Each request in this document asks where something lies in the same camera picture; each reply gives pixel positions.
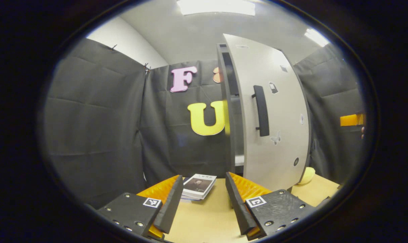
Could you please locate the black backdrop cloth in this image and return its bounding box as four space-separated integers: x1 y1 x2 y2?
44 38 366 208

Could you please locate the grey cabinet door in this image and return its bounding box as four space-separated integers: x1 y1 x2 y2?
223 33 312 192

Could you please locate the blue-edged book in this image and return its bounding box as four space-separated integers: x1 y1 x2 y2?
181 177 204 202

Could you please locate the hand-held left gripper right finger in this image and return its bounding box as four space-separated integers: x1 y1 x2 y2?
225 172 316 241

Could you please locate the black door handle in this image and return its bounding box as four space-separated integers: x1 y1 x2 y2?
252 85 270 137

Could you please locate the white portrait cover book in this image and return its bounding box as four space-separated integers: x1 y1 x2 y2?
182 173 217 200

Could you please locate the small ceiling light panel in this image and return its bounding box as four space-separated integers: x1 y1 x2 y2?
304 28 331 47

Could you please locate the large ceiling light panel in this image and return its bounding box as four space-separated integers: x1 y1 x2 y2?
176 0 256 16

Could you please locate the dark grey cabinet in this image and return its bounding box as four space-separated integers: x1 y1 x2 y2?
216 43 246 174

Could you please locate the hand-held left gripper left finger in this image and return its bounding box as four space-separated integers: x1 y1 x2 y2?
96 175 184 241

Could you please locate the yellow fluffy sponge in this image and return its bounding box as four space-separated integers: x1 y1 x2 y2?
297 167 316 185

